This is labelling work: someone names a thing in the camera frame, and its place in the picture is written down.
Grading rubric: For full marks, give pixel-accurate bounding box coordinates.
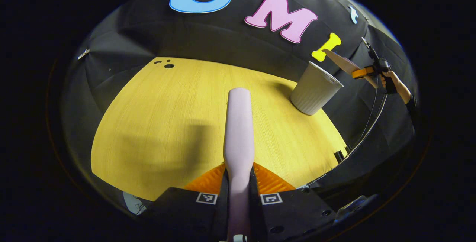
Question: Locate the black cable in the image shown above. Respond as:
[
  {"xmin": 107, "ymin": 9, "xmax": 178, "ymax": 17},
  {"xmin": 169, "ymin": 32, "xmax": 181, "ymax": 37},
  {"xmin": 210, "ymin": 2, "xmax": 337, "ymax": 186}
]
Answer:
[{"xmin": 308, "ymin": 82, "xmax": 388, "ymax": 187}]

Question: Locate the black backdrop cloth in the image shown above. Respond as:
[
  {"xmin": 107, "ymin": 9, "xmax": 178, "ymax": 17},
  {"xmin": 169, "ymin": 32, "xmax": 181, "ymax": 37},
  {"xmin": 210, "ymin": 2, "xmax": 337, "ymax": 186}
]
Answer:
[{"xmin": 61, "ymin": 0, "xmax": 419, "ymax": 213}]

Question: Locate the small pink broom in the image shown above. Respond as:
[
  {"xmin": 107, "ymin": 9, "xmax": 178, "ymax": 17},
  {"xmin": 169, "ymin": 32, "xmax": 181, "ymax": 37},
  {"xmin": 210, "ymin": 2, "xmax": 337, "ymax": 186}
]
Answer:
[{"xmin": 223, "ymin": 88, "xmax": 255, "ymax": 242}]

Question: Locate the pink dustpan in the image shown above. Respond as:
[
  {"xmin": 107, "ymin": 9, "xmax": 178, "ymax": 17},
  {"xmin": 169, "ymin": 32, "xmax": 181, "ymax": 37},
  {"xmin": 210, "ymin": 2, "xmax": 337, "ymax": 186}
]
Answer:
[{"xmin": 322, "ymin": 49, "xmax": 378, "ymax": 89}]

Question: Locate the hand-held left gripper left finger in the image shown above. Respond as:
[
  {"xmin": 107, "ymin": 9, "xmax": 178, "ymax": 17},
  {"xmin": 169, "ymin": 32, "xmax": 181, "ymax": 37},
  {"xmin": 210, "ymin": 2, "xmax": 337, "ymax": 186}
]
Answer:
[{"xmin": 154, "ymin": 163, "xmax": 229, "ymax": 242}]

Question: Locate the white ribbed garbage bin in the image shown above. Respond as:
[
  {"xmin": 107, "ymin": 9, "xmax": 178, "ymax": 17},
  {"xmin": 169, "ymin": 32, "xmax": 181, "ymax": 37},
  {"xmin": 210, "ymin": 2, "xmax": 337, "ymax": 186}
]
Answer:
[{"xmin": 290, "ymin": 61, "xmax": 344, "ymax": 116}]

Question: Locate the wooden desktop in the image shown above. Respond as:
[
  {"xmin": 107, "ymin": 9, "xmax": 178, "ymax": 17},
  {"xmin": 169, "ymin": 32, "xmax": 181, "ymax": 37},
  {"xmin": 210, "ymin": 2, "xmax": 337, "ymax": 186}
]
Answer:
[{"xmin": 91, "ymin": 57, "xmax": 348, "ymax": 201}]

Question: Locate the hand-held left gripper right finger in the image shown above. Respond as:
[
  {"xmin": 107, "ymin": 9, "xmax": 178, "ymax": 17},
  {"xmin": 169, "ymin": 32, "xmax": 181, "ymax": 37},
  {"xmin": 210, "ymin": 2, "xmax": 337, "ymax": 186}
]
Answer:
[{"xmin": 250, "ymin": 162, "xmax": 337, "ymax": 242}]

